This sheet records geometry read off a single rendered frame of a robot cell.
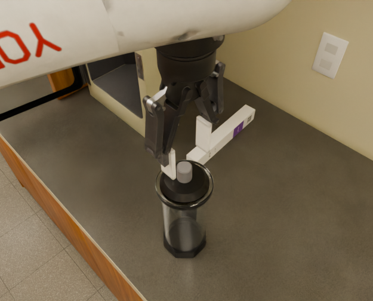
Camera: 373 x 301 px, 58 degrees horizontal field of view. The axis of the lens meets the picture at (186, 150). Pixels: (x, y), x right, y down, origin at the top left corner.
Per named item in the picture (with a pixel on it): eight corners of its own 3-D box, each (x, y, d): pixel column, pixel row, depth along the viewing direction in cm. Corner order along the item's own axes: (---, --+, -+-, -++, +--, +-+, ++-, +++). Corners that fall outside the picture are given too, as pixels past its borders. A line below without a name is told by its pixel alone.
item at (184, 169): (184, 162, 68) (184, 139, 63) (218, 189, 63) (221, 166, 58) (150, 188, 63) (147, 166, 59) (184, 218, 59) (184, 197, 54)
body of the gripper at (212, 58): (189, 17, 45) (188, 75, 51) (139, 41, 41) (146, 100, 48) (232, 39, 41) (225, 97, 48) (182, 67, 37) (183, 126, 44)
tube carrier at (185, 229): (184, 208, 83) (184, 150, 67) (217, 236, 78) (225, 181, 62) (151, 236, 78) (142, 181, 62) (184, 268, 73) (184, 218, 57)
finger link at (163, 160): (168, 142, 49) (153, 153, 48) (169, 164, 53) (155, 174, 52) (161, 137, 50) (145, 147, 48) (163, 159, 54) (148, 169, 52)
